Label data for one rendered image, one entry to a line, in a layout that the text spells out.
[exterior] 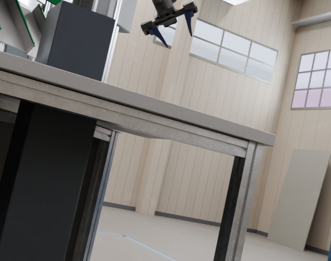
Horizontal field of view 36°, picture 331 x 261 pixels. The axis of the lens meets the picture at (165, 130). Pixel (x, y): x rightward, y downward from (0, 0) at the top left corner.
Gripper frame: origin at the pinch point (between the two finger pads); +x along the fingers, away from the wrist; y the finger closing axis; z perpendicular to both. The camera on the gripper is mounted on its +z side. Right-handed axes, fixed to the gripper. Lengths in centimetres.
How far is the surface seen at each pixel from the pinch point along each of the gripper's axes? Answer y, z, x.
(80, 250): 61, 18, 52
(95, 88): 19, -61, 21
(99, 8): 34, 133, -72
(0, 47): 45, -28, -8
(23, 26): 43.1, -7.3, -19.9
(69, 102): 25, -62, 22
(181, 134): 8, -47, 35
